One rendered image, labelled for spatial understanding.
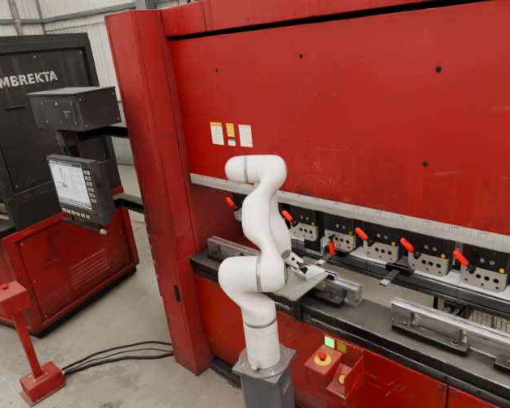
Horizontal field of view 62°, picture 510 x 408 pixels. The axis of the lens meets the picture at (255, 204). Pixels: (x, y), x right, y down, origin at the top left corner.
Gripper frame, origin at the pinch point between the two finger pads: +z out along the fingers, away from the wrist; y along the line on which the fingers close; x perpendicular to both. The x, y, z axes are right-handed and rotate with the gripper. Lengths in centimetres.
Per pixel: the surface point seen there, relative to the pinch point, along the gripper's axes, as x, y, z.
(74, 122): 0, 96, -97
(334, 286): -1.9, -11.3, 15.6
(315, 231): -17.2, -3.3, -7.7
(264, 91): -56, 21, -60
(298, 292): 11.1, -8.1, -1.2
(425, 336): -1, -58, 21
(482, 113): -63, -71, -44
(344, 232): -21.5, -18.7, -8.2
